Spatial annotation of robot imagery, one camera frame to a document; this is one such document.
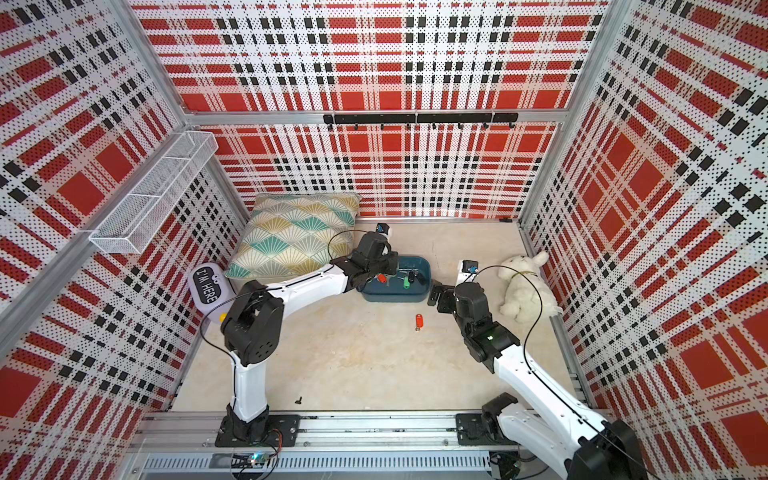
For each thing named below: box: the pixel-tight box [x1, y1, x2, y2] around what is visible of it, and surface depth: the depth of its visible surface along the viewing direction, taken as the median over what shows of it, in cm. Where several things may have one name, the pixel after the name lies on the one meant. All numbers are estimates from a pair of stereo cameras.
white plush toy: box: [498, 251, 564, 324], surface depth 92 cm
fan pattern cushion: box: [225, 192, 362, 285], surface depth 97 cm
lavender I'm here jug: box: [188, 262, 237, 324], surface depth 92 cm
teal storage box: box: [358, 256, 432, 303], surface depth 103 cm
